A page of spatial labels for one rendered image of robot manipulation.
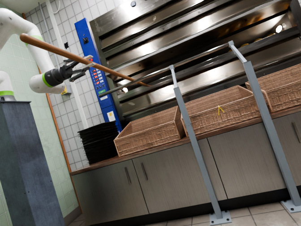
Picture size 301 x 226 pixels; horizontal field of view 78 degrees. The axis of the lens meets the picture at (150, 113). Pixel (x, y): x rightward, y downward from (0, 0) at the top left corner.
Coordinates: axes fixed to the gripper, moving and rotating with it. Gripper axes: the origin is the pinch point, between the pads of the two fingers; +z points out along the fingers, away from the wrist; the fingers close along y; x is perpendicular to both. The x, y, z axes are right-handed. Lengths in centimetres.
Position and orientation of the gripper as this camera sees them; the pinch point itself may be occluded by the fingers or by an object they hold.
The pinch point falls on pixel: (88, 62)
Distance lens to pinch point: 111.9
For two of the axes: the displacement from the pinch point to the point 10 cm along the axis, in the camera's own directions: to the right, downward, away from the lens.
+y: 3.1, 9.5, -0.5
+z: 9.2, -3.1, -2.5
